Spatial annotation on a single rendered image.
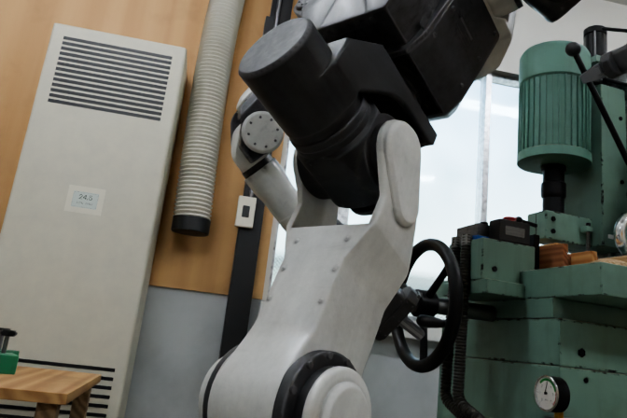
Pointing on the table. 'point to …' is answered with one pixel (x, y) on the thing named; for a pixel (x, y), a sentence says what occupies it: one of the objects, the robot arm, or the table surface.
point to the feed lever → (596, 97)
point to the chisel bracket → (559, 229)
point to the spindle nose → (553, 188)
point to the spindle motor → (553, 109)
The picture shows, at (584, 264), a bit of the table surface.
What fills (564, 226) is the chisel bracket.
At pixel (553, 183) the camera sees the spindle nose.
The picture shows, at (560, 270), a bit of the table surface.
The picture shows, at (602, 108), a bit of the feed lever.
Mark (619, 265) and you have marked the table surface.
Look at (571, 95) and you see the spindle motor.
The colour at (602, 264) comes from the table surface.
